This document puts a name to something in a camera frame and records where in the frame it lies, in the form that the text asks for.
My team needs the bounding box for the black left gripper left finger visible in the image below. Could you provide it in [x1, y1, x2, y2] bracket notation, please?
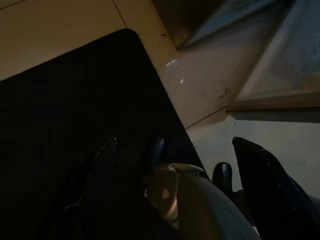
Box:
[49, 136, 141, 240]

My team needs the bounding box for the large black floor mat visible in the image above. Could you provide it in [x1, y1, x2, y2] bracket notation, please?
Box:
[0, 28, 211, 240]

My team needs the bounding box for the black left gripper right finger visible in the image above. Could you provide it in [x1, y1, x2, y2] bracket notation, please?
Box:
[232, 136, 320, 240]

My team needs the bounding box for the robot right leg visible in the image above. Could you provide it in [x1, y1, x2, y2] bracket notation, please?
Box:
[211, 161, 248, 201]

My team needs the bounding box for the silver fridge door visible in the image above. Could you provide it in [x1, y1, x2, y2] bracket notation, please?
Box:
[226, 0, 320, 124]

